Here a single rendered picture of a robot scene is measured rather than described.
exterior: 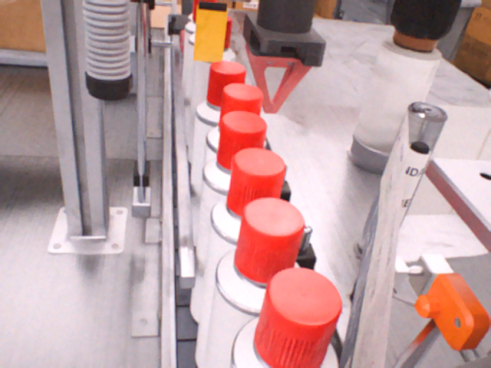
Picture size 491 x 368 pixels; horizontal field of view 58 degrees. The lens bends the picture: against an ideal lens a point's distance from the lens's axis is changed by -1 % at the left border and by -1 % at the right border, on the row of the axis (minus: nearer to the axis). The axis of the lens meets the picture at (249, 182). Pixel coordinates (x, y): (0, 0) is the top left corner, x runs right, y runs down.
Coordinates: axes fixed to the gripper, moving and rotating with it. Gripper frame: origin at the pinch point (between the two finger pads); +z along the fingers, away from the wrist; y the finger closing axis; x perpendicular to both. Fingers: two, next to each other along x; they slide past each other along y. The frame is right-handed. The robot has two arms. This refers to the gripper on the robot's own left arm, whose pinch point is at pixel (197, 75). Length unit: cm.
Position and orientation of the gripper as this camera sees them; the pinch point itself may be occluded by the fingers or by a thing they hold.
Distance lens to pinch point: 79.0
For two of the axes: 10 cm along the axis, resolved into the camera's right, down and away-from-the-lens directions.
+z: 0.1, 10.0, -0.5
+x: -1.9, 0.5, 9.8
